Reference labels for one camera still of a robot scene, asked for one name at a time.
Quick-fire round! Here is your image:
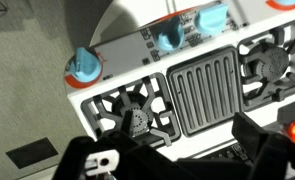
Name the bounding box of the grey toy stove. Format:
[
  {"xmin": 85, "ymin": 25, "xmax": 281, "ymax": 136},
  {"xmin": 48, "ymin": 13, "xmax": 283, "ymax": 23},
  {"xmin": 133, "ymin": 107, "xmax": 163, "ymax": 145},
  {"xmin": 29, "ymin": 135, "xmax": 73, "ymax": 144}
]
[{"xmin": 63, "ymin": 0, "xmax": 295, "ymax": 180}]

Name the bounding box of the black floor plate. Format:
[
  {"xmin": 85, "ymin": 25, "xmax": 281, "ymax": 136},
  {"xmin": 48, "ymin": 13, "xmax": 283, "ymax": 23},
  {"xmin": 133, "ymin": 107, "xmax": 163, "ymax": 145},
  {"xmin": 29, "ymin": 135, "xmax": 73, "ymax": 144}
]
[{"xmin": 5, "ymin": 137, "xmax": 59, "ymax": 169}]

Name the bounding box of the black stove keypad panel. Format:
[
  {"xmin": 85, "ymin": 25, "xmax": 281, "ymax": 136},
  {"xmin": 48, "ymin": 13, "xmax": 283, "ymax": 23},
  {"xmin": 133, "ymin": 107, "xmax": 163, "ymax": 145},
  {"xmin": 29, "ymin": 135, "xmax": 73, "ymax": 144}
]
[{"xmin": 208, "ymin": 143, "xmax": 255, "ymax": 164}]

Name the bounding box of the black burner grate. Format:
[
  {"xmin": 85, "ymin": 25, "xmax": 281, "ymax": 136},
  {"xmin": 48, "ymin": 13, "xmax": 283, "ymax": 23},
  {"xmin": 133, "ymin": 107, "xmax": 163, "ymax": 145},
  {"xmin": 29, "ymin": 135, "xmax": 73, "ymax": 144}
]
[
  {"xmin": 236, "ymin": 19, "xmax": 295, "ymax": 113},
  {"xmin": 80, "ymin": 72, "xmax": 181, "ymax": 148}
]

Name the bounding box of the black ribbed griddle plate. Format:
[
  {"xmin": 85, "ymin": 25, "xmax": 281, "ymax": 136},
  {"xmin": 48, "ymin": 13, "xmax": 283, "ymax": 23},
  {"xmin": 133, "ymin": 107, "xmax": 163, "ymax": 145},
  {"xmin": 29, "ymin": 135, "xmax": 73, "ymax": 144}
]
[{"xmin": 166, "ymin": 46, "xmax": 243, "ymax": 138}]

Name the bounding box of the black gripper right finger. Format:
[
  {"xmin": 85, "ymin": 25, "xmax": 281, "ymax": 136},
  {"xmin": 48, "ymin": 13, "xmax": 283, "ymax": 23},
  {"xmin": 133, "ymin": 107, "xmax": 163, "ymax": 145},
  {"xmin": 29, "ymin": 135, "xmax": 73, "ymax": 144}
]
[{"xmin": 231, "ymin": 111, "xmax": 295, "ymax": 180}]

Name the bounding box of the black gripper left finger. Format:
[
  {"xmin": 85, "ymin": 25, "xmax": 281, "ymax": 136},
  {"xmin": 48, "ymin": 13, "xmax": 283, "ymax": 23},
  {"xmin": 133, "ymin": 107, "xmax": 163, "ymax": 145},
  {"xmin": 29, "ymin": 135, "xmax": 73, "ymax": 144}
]
[{"xmin": 52, "ymin": 129, "xmax": 188, "ymax": 180}]

